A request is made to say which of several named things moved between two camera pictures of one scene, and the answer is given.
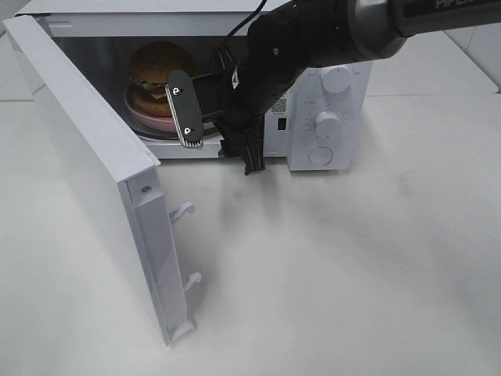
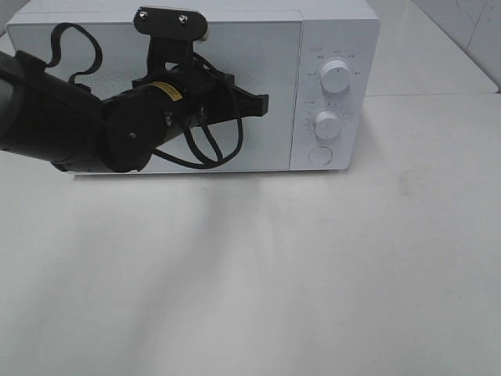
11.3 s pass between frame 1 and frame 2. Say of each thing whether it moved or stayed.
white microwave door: moved
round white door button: stayed
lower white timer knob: stayed
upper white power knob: stayed
